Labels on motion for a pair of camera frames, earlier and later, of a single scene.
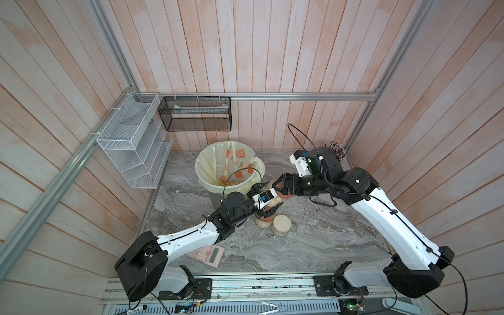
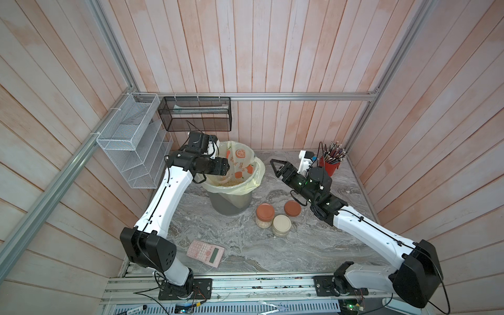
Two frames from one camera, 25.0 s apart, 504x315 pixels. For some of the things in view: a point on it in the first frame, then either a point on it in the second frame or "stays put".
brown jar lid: (284, 196) to (292, 208)
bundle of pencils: (338, 151) stays put
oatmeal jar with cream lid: (281, 225) stays put
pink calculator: (209, 254) stays put
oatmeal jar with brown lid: (264, 222) stays put
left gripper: (269, 212) to (222, 166)
